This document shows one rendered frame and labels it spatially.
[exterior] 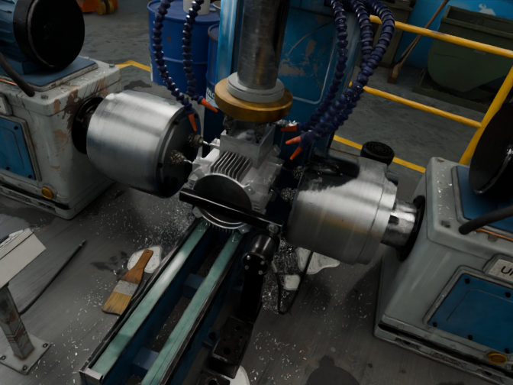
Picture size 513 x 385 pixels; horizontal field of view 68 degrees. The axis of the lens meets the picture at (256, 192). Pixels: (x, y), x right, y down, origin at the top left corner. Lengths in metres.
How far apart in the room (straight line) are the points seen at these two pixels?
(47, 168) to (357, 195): 0.78
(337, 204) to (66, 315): 0.65
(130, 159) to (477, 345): 0.88
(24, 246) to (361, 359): 0.73
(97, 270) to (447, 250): 0.80
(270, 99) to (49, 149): 0.57
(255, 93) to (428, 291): 0.55
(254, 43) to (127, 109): 0.35
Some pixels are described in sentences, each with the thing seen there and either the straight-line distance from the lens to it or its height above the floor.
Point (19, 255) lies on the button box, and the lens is 0.76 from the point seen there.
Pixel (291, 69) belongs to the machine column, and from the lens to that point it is 1.05.
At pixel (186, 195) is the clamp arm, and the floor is 1.03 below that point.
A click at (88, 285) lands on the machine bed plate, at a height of 0.80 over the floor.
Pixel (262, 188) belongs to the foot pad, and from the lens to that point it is 0.87.
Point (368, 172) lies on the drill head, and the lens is 0.84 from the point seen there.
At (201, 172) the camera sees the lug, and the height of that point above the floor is 1.08.
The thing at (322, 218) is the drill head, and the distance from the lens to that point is 0.81.
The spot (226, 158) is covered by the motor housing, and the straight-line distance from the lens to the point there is 0.88.
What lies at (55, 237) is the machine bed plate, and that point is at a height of 0.80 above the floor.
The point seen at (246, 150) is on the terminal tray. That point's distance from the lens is 0.89.
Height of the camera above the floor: 1.59
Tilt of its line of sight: 38 degrees down
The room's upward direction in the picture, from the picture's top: 10 degrees clockwise
